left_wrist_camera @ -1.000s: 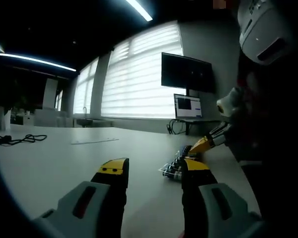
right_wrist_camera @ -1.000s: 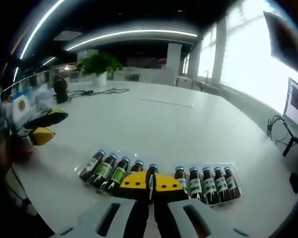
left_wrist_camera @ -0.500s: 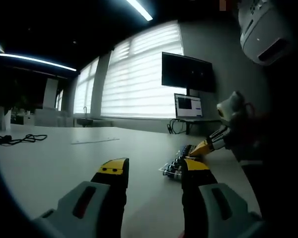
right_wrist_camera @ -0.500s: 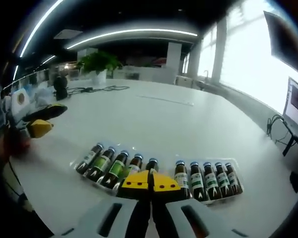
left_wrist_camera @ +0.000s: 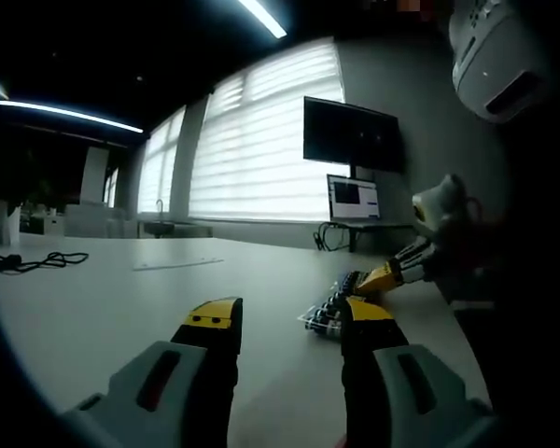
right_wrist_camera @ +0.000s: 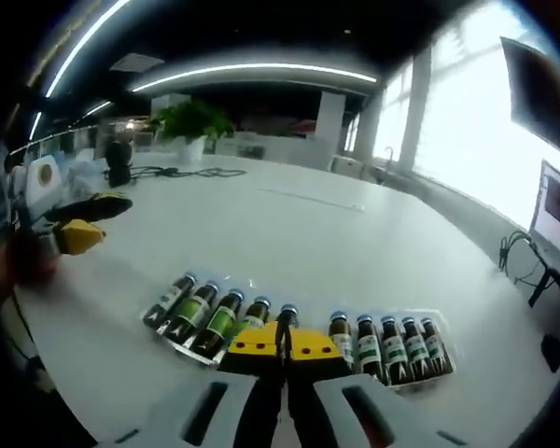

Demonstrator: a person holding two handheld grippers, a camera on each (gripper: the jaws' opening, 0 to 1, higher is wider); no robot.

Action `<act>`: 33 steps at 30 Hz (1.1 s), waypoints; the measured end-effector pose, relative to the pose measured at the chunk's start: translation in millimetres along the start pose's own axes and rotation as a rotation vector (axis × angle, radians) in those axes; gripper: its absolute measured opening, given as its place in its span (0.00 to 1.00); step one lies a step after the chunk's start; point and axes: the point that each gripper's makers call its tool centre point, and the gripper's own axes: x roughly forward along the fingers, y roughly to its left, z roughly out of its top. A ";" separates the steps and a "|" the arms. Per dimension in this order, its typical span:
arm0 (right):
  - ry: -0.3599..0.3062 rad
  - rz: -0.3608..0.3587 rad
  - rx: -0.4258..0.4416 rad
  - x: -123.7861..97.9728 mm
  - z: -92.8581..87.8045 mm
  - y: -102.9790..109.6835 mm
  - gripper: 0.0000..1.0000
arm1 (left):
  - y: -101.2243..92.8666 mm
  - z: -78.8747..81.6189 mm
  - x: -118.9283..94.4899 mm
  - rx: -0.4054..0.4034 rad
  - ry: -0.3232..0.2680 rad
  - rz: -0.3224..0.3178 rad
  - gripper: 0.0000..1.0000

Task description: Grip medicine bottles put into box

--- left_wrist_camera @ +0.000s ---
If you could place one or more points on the person's torso in dark shirt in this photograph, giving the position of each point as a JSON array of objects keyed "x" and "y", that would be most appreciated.
[{"x": 541, "y": 280}]

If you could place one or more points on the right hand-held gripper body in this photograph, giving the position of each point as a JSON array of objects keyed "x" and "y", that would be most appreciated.
[{"x": 441, "y": 205}]

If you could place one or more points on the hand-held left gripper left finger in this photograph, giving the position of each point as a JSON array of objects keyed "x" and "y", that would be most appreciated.
[{"x": 193, "y": 382}]

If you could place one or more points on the small dark component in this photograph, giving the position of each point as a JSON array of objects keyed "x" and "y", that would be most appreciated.
[{"x": 329, "y": 312}]

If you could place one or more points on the narrow window with white blind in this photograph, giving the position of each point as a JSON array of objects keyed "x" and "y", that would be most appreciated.
[{"x": 161, "y": 168}]

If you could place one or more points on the white chest-worn device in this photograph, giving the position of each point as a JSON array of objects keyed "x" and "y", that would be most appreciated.
[{"x": 494, "y": 70}]

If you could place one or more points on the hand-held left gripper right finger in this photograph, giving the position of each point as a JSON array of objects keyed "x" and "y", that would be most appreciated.
[{"x": 373, "y": 387}]

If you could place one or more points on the clear plastic box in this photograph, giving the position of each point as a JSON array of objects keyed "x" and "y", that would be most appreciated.
[{"x": 317, "y": 322}]

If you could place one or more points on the potted green plant white pot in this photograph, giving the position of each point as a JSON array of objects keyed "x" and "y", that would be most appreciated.
[{"x": 7, "y": 224}]

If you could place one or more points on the black wall monitor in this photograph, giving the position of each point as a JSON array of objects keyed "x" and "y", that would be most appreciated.
[{"x": 354, "y": 133}]

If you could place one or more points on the wide window with white blind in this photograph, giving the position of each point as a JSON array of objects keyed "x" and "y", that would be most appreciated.
[{"x": 261, "y": 149}]

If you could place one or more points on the straight ceiling light strip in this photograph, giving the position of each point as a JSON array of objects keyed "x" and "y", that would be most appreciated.
[{"x": 70, "y": 116}]

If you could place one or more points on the dark sink counter with faucet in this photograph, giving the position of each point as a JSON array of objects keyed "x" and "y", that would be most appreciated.
[{"x": 177, "y": 228}]

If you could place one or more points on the small dark side desk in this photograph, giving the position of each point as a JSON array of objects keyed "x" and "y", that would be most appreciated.
[{"x": 382, "y": 226}]

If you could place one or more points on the long curved ceiling light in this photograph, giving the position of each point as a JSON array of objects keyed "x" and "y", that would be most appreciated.
[{"x": 263, "y": 16}]

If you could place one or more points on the laptop screen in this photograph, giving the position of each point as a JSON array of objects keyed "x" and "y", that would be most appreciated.
[{"x": 354, "y": 196}]

